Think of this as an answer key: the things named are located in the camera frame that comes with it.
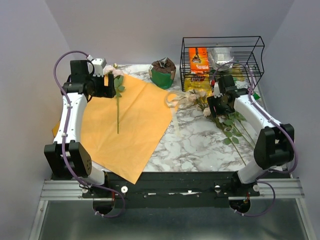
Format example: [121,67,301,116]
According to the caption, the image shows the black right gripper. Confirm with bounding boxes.
[206,93,236,119]

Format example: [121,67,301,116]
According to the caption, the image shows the pink fake flower bunch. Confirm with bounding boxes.
[186,89,255,166]

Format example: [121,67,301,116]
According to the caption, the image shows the orange wrapping paper sheet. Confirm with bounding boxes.
[51,72,179,185]

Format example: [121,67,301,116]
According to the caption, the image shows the green brown snack bag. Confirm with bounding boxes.
[148,57,176,90]

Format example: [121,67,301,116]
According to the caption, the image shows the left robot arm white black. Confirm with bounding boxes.
[44,58,116,198]

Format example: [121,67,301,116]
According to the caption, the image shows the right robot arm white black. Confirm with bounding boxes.
[207,75,295,196]

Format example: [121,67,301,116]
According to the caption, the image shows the green white cassava chip bag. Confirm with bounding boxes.
[231,65,251,89]

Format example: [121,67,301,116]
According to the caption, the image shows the yellow lays chip bag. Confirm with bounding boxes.
[183,73,212,95]

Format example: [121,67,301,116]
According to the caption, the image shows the cream printed ribbon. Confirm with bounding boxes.
[164,90,195,137]

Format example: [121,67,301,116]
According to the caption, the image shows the silver foil packet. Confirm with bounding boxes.
[207,46,234,72]

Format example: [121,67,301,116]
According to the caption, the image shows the orange razor package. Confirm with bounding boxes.
[188,47,210,74]

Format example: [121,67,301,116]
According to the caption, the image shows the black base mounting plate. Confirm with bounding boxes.
[51,171,293,209]

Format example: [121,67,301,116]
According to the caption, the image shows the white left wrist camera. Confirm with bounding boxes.
[91,58,107,77]

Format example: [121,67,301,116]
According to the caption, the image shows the black wire basket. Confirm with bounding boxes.
[179,35,265,90]

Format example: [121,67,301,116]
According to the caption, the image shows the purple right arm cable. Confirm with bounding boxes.
[211,61,300,217]

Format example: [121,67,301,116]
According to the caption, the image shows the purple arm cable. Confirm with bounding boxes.
[54,50,126,218]
[211,61,300,217]

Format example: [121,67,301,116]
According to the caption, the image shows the aluminium frame rail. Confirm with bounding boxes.
[29,178,317,240]

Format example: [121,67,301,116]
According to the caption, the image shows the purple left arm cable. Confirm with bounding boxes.
[54,50,126,218]

